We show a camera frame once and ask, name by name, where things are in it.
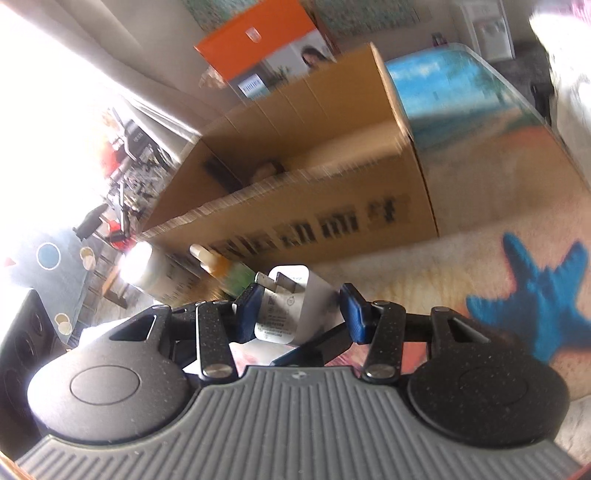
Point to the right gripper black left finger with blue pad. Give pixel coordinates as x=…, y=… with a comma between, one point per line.
x=219, y=323

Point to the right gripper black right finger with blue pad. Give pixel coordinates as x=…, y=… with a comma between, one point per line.
x=379, y=324

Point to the green dropper bottle orange collar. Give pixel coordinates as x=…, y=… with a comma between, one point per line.
x=233, y=277

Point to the white USB wall charger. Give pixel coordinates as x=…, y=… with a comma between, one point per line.
x=297, y=306

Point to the white green supplement can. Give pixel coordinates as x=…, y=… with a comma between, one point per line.
x=166, y=280

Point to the small wooden stool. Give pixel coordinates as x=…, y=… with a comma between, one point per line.
x=115, y=289

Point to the black tape roll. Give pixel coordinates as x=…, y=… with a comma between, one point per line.
x=267, y=170

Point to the brown cardboard box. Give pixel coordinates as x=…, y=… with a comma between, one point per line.
x=353, y=182

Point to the beach print table mat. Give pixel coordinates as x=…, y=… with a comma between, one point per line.
x=468, y=403

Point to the grey dotted rug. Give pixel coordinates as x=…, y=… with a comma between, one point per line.
x=67, y=273

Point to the folded wheelchair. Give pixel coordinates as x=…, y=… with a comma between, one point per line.
x=142, y=171

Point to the black speaker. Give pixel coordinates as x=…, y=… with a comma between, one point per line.
x=28, y=342

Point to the orange Philips product box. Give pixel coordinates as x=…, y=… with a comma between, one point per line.
x=264, y=47

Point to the beige curtain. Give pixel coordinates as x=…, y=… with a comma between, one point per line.
x=148, y=49

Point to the white water dispenser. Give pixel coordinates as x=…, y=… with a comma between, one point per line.
x=483, y=26

